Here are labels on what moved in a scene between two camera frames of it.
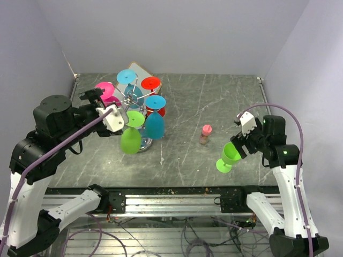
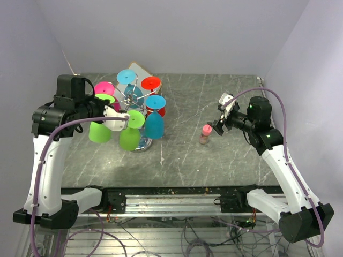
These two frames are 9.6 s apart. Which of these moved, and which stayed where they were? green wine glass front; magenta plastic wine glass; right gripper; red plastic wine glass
Moved: green wine glass front; right gripper
Stayed: magenta plastic wine glass; red plastic wine glass
